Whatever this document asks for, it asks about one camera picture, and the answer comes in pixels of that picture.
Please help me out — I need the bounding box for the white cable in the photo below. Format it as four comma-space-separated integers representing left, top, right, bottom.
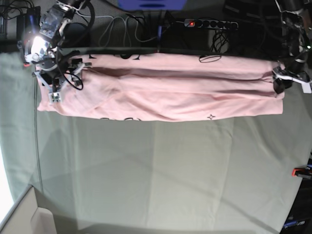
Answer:
80, 13, 161, 47

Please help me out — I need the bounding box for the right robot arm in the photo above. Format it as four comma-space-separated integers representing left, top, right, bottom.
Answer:
19, 0, 95, 103

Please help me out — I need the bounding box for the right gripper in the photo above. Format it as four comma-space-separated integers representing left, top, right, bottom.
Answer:
34, 58, 92, 103

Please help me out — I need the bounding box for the black round stool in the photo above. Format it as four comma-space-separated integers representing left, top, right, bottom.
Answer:
62, 22, 91, 48

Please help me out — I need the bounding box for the beige plastic bin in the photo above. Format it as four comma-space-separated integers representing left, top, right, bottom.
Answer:
0, 185, 57, 234

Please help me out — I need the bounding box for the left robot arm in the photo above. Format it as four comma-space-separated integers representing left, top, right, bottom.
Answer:
273, 0, 312, 94

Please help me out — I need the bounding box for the blue box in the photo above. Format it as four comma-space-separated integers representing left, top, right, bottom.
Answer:
117, 0, 187, 11

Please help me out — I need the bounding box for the red black clamp left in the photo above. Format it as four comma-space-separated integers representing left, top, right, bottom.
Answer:
17, 6, 41, 66

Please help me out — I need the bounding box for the red black clamp right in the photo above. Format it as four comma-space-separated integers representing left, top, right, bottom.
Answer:
292, 157, 312, 180

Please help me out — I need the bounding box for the red black clamp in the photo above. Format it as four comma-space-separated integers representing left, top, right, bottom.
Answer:
292, 157, 312, 180
17, 6, 41, 66

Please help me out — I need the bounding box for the black power strip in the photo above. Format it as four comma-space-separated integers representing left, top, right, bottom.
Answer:
183, 19, 239, 31

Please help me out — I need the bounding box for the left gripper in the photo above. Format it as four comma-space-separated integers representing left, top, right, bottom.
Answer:
273, 66, 312, 94

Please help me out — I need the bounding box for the pink t-shirt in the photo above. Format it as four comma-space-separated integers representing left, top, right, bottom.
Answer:
38, 53, 284, 122

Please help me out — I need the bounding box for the green table cloth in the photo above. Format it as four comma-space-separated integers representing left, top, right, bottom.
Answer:
0, 54, 312, 234

